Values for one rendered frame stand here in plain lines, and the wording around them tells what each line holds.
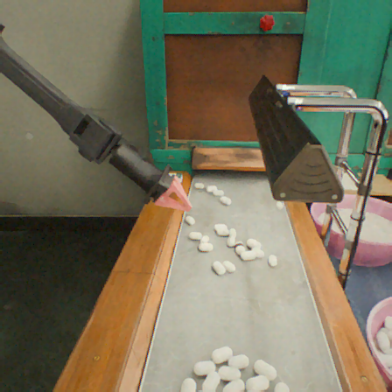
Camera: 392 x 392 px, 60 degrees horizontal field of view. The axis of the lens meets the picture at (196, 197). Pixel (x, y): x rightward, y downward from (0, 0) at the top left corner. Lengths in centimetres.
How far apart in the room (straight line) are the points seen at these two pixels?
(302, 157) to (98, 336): 43
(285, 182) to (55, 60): 183
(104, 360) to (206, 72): 88
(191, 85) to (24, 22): 120
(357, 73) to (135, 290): 92
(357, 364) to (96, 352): 40
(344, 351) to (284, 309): 13
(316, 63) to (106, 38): 120
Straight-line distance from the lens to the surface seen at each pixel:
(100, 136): 72
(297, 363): 63
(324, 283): 74
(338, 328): 66
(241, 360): 59
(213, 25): 114
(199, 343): 63
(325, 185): 41
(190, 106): 118
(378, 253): 95
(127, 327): 63
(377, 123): 64
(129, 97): 202
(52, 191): 235
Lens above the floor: 122
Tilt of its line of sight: 26 degrees down
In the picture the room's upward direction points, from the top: straight up
